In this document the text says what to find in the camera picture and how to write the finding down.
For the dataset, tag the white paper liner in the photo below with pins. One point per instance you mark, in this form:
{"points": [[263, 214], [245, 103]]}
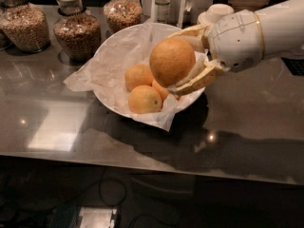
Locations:
{"points": [[117, 57]]}

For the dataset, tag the far left glass jar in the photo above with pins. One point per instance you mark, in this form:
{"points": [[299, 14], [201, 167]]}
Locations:
{"points": [[5, 42]]}

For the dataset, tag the middle glass cereal jar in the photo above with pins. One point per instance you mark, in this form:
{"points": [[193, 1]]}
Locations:
{"points": [[78, 33]]}

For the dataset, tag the left glass cereal jar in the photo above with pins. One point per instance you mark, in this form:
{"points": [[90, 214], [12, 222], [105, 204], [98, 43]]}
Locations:
{"points": [[25, 25]]}

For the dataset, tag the glass cereal jar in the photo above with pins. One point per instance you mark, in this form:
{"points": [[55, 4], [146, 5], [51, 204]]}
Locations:
{"points": [[78, 33], [121, 14], [25, 25]]}

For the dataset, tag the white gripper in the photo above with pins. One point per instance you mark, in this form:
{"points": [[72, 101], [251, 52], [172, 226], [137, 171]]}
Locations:
{"points": [[236, 38]]}

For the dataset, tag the clear glass bottle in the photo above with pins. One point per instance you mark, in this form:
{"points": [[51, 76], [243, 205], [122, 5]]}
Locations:
{"points": [[162, 8]]}

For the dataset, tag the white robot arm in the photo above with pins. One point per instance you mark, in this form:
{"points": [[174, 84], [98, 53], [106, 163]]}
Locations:
{"points": [[282, 27]]}

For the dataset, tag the grey box on floor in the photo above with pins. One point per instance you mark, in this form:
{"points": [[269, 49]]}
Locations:
{"points": [[73, 216]]}

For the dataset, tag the white dispenser stand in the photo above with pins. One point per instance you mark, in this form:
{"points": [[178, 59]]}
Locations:
{"points": [[181, 11]]}

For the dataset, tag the tall stack paper bowls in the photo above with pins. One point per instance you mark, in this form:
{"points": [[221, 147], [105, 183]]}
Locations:
{"points": [[214, 14]]}

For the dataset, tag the right glass cereal jar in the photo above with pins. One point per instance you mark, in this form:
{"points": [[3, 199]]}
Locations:
{"points": [[121, 14]]}

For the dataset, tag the orange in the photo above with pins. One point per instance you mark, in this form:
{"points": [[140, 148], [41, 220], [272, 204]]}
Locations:
{"points": [[138, 75], [144, 99], [164, 93], [171, 61]]}

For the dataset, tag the white bowl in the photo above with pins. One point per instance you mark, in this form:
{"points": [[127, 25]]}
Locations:
{"points": [[107, 48]]}

